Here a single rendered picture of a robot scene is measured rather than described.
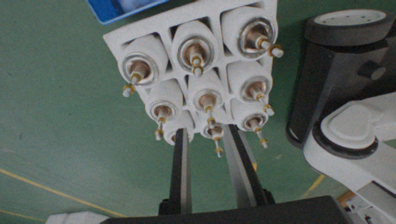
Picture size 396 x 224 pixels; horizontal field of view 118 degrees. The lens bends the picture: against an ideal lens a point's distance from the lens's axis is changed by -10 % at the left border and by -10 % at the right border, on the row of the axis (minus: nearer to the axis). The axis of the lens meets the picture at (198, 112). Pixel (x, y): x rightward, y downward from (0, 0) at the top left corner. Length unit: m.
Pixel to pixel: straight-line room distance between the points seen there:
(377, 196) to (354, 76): 0.33
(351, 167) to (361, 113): 0.15
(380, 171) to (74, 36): 0.95
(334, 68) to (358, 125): 0.18
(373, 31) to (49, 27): 0.94
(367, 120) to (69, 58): 0.97
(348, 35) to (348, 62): 0.07
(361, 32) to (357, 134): 0.26
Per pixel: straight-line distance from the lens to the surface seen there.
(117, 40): 0.39
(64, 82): 0.79
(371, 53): 0.58
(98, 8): 0.48
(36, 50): 0.78
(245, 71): 0.35
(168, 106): 0.35
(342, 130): 0.49
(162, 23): 0.35
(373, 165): 0.52
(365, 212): 3.85
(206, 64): 0.29
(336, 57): 0.56
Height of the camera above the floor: 0.52
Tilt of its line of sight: 49 degrees down
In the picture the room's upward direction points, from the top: 174 degrees clockwise
